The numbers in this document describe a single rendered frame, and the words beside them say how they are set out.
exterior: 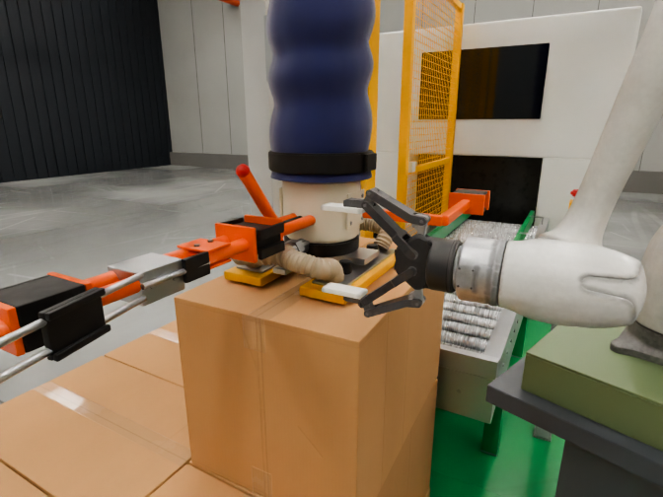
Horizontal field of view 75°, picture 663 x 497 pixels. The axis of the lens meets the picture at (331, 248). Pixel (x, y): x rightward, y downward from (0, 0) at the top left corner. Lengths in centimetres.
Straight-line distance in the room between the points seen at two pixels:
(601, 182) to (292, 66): 55
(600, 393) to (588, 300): 39
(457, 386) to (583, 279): 92
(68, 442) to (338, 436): 71
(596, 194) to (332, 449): 59
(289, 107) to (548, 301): 57
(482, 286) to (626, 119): 29
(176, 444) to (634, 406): 95
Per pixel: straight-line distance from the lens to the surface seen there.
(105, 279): 60
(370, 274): 90
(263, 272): 92
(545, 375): 97
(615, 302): 58
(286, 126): 87
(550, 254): 58
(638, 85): 70
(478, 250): 59
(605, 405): 95
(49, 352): 49
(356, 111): 87
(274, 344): 78
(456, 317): 179
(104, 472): 116
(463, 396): 145
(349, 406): 76
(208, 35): 1380
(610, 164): 73
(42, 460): 126
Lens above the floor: 127
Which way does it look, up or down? 16 degrees down
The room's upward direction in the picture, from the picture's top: straight up
